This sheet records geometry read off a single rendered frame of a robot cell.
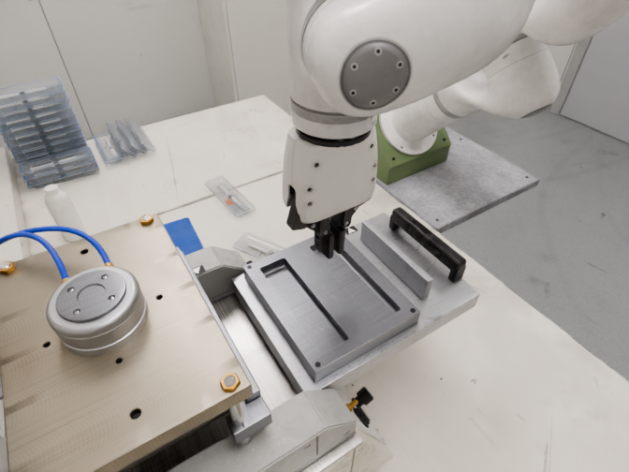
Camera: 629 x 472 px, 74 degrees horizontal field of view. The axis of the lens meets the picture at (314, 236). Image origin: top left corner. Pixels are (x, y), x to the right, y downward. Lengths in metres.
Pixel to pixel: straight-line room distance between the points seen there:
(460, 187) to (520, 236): 1.16
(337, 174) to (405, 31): 0.18
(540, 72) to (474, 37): 0.64
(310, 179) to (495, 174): 0.97
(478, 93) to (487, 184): 0.36
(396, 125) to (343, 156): 0.77
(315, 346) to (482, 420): 0.37
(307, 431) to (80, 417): 0.21
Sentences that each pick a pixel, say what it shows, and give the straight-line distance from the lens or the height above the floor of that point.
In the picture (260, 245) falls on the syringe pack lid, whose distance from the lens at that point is 0.97.
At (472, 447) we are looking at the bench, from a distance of 0.78.
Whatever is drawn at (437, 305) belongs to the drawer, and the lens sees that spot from 0.62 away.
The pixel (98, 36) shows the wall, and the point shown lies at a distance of 2.89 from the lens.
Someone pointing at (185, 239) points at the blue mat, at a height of 0.75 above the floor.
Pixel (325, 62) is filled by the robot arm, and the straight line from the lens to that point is 0.29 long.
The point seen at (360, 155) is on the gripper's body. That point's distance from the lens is 0.44.
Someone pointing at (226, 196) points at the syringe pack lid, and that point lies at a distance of 1.13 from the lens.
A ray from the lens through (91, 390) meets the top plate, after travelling 0.42.
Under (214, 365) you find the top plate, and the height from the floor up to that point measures 1.11.
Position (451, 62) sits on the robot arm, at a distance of 0.31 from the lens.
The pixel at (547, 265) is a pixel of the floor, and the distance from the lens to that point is 2.27.
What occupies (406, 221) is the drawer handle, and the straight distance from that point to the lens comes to 0.68.
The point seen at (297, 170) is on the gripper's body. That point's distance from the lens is 0.42.
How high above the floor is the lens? 1.44
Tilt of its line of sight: 43 degrees down
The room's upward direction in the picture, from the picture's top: straight up
